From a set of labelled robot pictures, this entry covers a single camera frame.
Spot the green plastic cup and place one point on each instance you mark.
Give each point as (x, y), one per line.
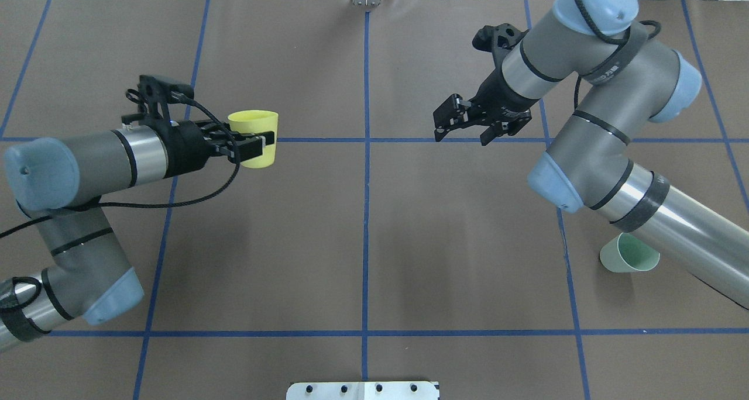
(627, 254)

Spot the white central pedestal column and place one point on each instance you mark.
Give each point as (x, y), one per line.
(364, 390)

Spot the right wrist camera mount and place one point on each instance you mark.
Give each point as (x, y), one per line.
(498, 40)

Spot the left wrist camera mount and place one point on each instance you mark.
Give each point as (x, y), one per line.
(153, 96)

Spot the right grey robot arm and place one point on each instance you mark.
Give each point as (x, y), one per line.
(634, 79)

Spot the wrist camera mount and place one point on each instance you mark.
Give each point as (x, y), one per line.
(498, 40)
(153, 96)

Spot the yellow plastic cup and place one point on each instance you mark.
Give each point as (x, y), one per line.
(257, 133)

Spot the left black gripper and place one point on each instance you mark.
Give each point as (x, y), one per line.
(186, 147)

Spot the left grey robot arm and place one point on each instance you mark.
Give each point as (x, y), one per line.
(58, 184)

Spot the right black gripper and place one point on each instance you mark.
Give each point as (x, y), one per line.
(499, 96)

